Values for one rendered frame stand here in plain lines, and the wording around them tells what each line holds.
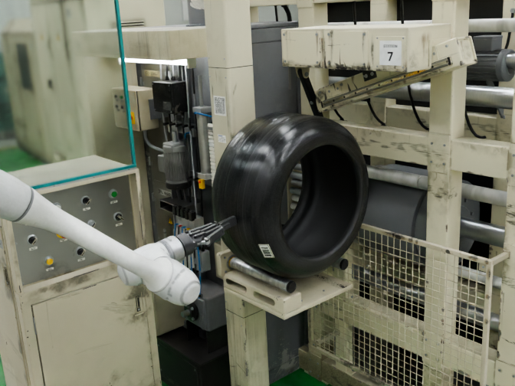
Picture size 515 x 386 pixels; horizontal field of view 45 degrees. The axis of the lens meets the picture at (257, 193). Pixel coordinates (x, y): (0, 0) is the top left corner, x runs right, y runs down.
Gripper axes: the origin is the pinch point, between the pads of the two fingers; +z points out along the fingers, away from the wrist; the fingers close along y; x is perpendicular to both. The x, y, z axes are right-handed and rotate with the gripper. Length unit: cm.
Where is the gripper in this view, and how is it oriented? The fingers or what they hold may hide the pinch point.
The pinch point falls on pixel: (227, 224)
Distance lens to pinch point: 213.7
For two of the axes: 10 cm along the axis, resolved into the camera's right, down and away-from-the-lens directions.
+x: 1.5, 9.2, 3.6
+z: 7.5, -3.5, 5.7
